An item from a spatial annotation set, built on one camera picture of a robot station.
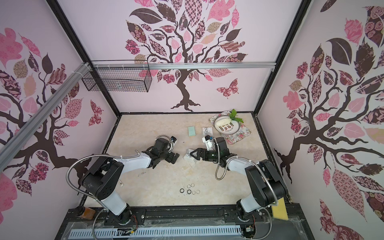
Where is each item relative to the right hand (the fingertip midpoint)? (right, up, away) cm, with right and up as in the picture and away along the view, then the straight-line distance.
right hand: (196, 153), depth 87 cm
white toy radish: (+24, +21, +24) cm, 39 cm away
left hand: (-15, -2, +8) cm, 17 cm away
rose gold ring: (-3, -18, -3) cm, 18 cm away
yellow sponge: (+42, -27, -13) cm, 52 cm away
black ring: (-9, -20, -5) cm, 22 cm away
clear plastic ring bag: (+8, +13, +17) cm, 23 cm away
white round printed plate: (+26, +15, +23) cm, 38 cm away
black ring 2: (-4, -21, -5) cm, 22 cm away
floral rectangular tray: (+34, +11, +20) cm, 42 cm away
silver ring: (-4, -18, -3) cm, 19 cm away
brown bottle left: (-53, -27, -15) cm, 61 cm away
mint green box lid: (-3, +13, +22) cm, 26 cm away
